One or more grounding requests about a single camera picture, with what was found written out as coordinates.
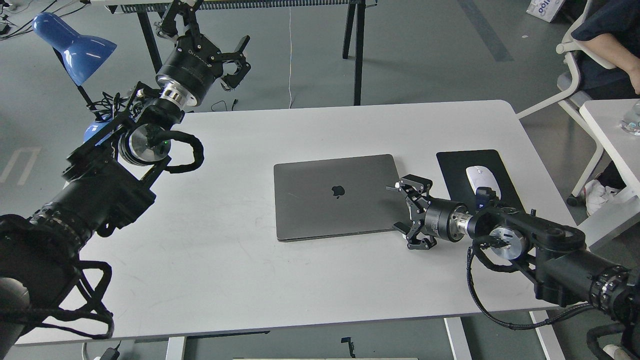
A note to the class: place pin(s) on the white computer mouse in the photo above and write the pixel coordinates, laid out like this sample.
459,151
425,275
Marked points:
480,176

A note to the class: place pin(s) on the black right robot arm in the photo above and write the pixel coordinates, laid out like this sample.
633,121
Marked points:
552,256

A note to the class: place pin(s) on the white office chair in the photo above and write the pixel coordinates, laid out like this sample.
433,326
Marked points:
571,95

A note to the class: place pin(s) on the seated person in dark clothes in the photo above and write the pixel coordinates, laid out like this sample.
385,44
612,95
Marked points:
612,33

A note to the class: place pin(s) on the blue desk lamp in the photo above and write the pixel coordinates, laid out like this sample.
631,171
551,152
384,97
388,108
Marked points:
81,55

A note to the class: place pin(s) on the white sneaker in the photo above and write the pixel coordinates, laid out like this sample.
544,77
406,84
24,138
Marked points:
596,195

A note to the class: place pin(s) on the grey laptop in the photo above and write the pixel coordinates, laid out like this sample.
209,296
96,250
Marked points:
337,197

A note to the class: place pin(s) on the black mouse pad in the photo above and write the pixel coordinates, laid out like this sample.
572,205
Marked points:
453,167

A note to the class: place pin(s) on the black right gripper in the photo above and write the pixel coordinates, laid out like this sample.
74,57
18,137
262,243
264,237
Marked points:
444,219

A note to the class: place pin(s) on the clear plastic bottle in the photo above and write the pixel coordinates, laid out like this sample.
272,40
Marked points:
630,122

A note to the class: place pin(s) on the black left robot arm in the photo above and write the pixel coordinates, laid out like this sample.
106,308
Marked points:
109,182

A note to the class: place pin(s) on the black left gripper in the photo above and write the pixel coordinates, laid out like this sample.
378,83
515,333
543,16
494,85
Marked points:
192,67

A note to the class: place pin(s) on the white side table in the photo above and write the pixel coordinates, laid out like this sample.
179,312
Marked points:
604,118

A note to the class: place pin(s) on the white cardboard box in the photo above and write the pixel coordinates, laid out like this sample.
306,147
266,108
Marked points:
546,10

